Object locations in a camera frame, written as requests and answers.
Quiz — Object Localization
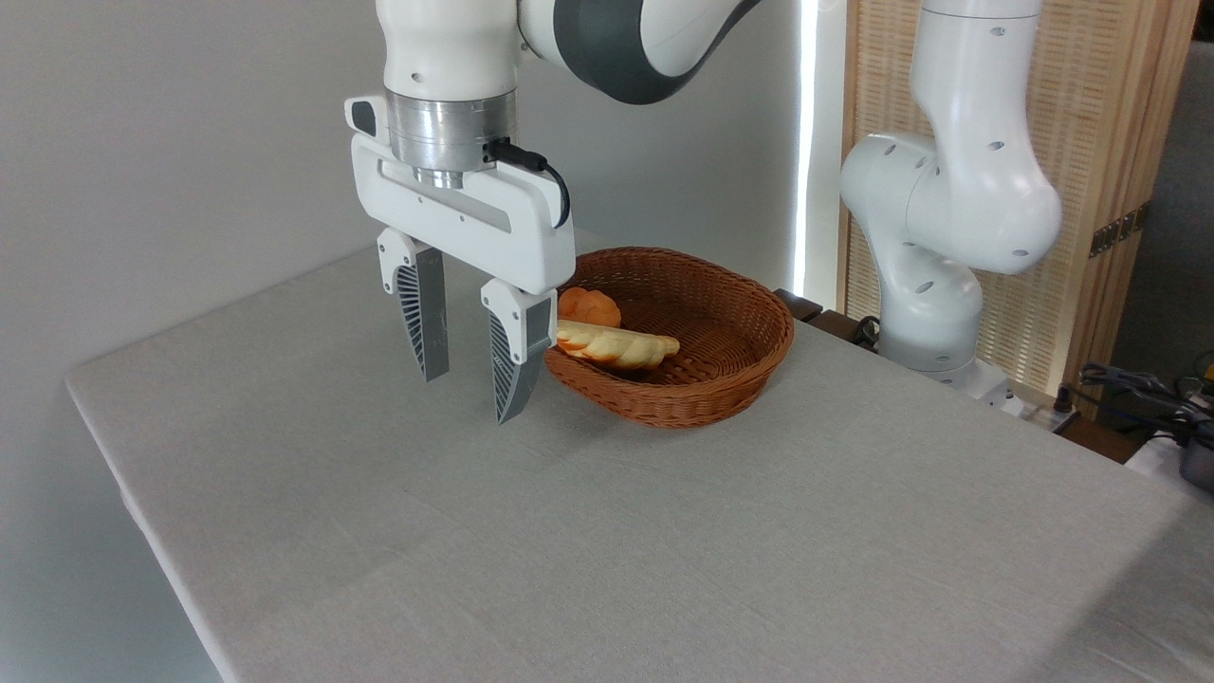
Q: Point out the dark metal screen hinge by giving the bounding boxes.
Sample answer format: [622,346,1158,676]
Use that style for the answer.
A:
[1089,202,1151,259]

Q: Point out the brown wicker basket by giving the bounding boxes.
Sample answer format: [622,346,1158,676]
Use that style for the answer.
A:
[543,247,796,430]

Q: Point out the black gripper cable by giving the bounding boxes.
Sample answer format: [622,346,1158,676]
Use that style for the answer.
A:
[486,139,572,230]

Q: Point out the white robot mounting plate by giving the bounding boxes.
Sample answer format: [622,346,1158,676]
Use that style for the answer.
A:
[934,360,1030,418]

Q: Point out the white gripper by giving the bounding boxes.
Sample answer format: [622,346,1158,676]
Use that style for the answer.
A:
[344,93,577,426]

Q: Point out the wooden slatted folding screen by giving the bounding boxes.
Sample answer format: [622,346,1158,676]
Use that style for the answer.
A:
[837,0,1201,399]

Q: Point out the round orange bread bun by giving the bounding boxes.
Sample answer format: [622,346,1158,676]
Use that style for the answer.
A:
[558,287,623,329]

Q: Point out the grey tablecloth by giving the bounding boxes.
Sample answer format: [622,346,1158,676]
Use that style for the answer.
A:
[64,228,1214,683]

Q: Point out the long twisted bread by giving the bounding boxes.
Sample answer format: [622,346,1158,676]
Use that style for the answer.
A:
[555,319,681,372]

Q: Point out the black cables and tools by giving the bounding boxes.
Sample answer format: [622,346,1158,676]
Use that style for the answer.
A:
[1055,351,1214,449]

